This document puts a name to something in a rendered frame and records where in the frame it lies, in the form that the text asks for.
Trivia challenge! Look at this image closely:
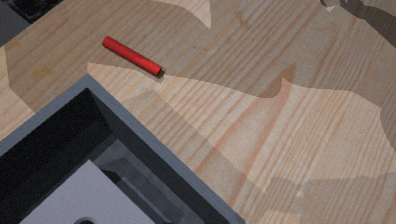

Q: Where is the red cylindrical peg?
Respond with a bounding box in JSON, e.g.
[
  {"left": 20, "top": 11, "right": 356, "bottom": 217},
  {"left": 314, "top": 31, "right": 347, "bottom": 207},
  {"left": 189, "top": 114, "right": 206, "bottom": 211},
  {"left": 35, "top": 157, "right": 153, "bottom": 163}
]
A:
[{"left": 102, "top": 36, "right": 162, "bottom": 77}]

